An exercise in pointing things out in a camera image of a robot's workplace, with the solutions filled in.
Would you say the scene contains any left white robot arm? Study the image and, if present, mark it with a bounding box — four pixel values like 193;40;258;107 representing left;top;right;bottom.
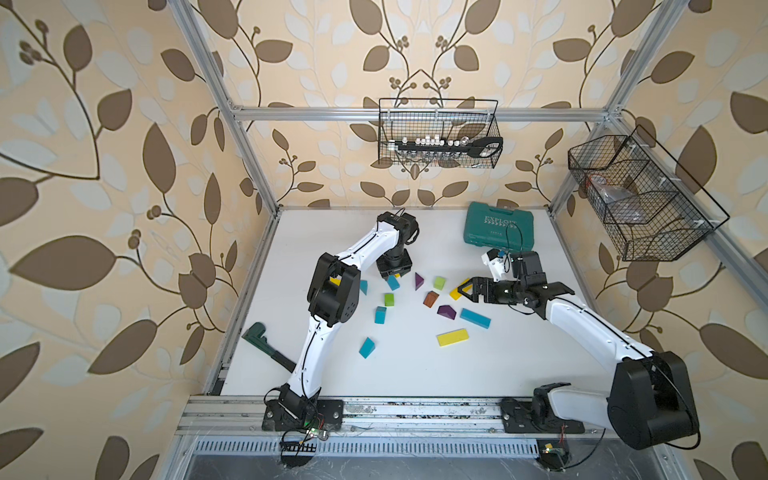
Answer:
243;209;420;434

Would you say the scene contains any right wire basket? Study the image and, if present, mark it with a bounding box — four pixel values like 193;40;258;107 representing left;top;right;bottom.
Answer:
568;125;730;262

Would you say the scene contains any purple triangle block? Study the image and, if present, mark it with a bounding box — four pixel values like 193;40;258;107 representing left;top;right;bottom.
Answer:
414;272;425;291
437;305;456;320

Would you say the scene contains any back wire basket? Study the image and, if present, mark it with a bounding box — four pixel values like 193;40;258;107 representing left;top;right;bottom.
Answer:
377;97;503;171

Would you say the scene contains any dark green hand tool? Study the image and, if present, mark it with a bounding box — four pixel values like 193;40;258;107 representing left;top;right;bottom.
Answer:
241;322;296;372

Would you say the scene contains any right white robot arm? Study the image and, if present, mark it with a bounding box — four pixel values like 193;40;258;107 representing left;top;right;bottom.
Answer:
458;249;701;450

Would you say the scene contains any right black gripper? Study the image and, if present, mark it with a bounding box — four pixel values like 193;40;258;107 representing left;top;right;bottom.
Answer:
458;276;525;304

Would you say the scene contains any brown wooden block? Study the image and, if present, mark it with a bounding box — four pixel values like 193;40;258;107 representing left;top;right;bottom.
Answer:
423;291;440;309

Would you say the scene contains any long teal block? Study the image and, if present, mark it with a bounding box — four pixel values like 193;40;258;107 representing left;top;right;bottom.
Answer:
386;275;400;291
460;309;491;329

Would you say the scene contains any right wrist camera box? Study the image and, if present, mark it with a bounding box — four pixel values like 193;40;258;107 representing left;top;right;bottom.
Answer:
481;248;510;282

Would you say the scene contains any plastic bag in basket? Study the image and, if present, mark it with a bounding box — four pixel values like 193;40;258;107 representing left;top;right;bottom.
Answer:
589;175;646;224

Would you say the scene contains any socket rail with sockets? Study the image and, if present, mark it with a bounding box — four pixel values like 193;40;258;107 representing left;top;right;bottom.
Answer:
384;136;504;160

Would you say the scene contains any wire basket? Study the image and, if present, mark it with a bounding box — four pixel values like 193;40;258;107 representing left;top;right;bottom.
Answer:
568;125;730;262
377;97;503;171

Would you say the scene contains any green plastic tool case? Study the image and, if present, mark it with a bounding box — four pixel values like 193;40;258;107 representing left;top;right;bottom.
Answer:
463;202;534;252

